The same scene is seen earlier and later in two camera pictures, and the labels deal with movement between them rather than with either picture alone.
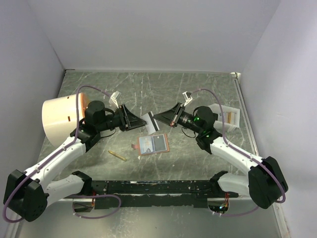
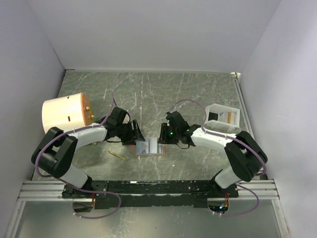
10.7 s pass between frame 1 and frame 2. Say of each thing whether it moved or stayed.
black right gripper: moved
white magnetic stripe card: moved
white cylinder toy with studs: stayed
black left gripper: moved
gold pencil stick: stayed
